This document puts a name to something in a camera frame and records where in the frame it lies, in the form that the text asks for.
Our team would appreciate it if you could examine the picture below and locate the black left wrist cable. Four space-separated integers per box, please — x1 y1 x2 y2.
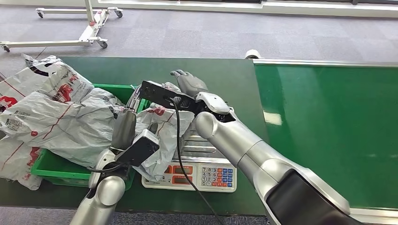
86 161 129 174

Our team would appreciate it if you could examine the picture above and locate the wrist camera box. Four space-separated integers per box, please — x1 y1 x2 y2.
115 128 161 168
138 80 200 114

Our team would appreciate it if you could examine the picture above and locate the green plastic crate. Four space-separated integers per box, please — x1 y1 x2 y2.
30 83 151 191

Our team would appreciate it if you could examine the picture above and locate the large white mailer bag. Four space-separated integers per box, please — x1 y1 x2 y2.
0 87 125 168

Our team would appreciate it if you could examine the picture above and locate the white mailer bag red print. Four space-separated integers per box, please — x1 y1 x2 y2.
0 135 44 191

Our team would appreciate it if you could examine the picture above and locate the white wheeled stand frame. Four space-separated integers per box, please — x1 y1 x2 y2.
0 0 124 53

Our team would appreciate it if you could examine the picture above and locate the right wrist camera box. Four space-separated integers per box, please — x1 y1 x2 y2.
138 80 200 114

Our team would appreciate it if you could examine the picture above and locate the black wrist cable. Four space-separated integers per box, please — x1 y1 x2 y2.
86 161 129 174
166 97 225 225

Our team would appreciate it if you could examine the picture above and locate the white conveyor end roller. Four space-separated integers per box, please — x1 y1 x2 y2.
244 49 263 60

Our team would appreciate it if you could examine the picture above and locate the green conveyor belt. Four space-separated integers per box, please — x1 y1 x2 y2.
254 63 398 210

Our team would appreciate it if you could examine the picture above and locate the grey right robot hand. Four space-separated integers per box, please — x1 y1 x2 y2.
169 69 210 97

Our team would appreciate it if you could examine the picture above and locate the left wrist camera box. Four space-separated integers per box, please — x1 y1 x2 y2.
115 128 161 168

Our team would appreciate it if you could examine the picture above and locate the silver conveyor frame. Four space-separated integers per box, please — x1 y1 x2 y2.
253 59 398 225

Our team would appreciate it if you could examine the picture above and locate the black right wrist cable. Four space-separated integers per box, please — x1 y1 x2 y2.
166 97 225 225

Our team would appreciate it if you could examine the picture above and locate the white mailer bag black handle print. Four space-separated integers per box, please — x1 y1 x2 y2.
0 54 95 113

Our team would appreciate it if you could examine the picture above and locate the grey red-print mailer package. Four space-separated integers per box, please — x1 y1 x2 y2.
131 81 196 183

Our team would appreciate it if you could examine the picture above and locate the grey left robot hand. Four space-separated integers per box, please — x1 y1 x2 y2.
111 86 159 153

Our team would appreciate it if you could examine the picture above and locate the white scale with steel tray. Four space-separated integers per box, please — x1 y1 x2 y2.
141 123 238 194

